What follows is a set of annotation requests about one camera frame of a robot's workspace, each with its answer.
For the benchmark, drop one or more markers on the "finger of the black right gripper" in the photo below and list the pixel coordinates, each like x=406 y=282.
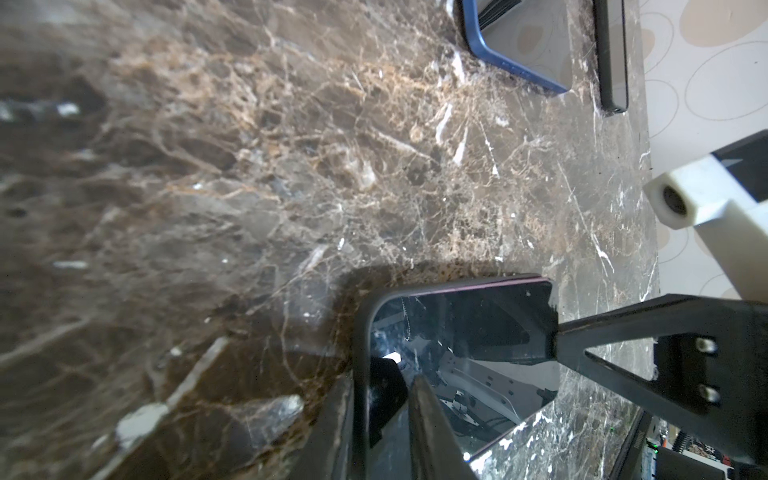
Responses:
x=710 y=366

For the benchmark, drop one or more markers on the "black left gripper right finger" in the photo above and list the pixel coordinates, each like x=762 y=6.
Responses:
x=435 y=453

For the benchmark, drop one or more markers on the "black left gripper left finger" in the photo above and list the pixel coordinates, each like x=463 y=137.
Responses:
x=326 y=454

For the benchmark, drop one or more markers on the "silver-edged black phone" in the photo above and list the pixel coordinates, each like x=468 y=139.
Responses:
x=610 y=35

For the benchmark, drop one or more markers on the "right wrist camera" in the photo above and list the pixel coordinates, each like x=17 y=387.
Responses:
x=723 y=196

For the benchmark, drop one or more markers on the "blue-edged phone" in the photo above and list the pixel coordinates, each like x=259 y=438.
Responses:
x=527 y=38

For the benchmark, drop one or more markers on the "black phone with pink case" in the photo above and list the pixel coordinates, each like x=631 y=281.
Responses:
x=486 y=347

